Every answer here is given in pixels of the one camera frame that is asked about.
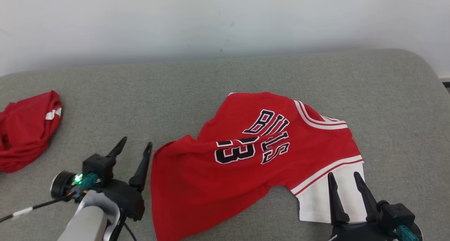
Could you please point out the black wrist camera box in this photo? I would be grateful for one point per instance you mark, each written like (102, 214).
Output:
(397, 214)
(100, 165)

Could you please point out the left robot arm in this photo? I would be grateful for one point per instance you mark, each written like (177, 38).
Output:
(88, 223)

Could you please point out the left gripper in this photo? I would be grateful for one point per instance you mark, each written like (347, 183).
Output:
(128, 198)

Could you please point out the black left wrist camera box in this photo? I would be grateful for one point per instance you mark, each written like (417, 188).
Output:
(100, 165)

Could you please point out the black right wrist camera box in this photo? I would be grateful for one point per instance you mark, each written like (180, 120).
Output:
(397, 214)

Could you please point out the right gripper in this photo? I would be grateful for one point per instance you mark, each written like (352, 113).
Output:
(362, 232)

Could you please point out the red shorts white trim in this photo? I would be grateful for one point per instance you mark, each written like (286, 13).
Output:
(24, 135)

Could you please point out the red basketball jersey number 23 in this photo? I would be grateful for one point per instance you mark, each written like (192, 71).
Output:
(246, 184)

